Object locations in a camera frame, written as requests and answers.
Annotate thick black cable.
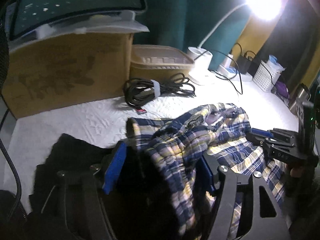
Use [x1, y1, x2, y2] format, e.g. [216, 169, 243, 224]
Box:
[0, 110, 28, 215]

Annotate clear plastic tablet stand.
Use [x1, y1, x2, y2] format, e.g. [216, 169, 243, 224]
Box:
[10, 10, 150, 48]

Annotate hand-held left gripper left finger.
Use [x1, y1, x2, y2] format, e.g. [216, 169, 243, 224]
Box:
[41, 141, 128, 240]

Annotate black cloth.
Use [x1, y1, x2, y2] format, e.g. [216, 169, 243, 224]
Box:
[30, 133, 120, 240]

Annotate white plastic basket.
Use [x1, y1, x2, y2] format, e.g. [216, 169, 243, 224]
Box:
[252, 60, 280, 92]

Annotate white desk lamp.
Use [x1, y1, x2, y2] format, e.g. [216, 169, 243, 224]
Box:
[187, 0, 283, 85]

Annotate steel tumbler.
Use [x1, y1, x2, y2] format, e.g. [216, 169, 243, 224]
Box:
[289, 84, 310, 113]

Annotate purple cloth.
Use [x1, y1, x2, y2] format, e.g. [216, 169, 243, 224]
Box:
[274, 81, 290, 99]

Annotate person's right hand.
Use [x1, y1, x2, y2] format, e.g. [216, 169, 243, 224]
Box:
[290, 166, 309, 179]

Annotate blue plastic bag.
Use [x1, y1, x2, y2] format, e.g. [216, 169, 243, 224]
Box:
[266, 55, 285, 72]

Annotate plaid pants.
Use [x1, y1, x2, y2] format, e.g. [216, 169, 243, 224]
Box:
[126, 102, 288, 240]

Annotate white tablecloth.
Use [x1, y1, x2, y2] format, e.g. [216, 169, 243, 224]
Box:
[5, 72, 300, 215]

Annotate black cable bundle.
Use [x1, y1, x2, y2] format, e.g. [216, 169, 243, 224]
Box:
[124, 73, 197, 113]

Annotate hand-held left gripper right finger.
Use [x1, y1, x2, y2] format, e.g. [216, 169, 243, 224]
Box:
[201, 155, 290, 240]

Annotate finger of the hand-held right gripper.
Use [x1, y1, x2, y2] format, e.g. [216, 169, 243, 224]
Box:
[246, 127, 275, 145]
[267, 128, 299, 148]

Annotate teal curtain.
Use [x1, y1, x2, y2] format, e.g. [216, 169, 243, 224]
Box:
[135, 0, 250, 63]

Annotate cardboard box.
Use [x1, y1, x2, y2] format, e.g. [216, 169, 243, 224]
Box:
[1, 31, 134, 119]

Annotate yellow curtain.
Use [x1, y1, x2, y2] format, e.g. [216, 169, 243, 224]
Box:
[235, 15, 273, 63]

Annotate white power strip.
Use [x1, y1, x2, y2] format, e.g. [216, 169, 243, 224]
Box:
[217, 64, 253, 82]
[200, 42, 257, 95]

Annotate tan plastic container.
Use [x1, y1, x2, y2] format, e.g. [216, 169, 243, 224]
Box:
[130, 44, 195, 80]

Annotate black charger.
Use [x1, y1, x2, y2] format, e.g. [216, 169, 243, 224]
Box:
[236, 56, 250, 73]

